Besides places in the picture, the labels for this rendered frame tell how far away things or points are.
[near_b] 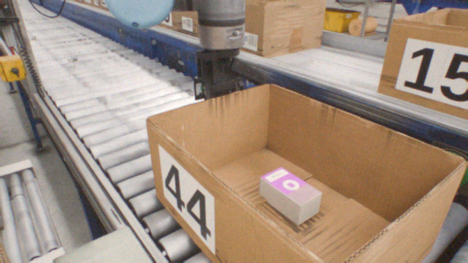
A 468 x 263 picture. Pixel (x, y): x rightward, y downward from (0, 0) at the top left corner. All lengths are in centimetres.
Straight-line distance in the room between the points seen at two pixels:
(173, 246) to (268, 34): 71
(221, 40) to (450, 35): 43
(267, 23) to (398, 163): 62
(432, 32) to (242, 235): 54
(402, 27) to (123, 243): 67
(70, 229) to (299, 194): 141
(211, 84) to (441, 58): 45
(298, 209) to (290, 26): 69
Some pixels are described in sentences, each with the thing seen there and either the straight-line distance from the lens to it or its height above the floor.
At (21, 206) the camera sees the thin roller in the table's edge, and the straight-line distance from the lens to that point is 73.
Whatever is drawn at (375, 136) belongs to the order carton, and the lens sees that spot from 57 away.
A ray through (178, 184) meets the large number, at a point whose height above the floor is 85.
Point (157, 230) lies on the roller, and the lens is 60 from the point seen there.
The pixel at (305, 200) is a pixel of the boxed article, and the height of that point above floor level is 80.
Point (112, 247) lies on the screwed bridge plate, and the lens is 57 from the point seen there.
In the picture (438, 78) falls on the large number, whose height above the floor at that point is 95.
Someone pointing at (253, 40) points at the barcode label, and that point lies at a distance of 106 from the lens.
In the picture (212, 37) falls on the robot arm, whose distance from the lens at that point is 62.
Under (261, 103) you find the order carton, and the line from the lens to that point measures 70.
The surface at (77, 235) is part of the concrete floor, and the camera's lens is 177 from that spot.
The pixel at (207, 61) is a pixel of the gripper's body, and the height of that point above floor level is 98.
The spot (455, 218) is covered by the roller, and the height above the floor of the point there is 75.
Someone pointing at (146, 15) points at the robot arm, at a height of 109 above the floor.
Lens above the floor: 115
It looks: 28 degrees down
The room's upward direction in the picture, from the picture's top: straight up
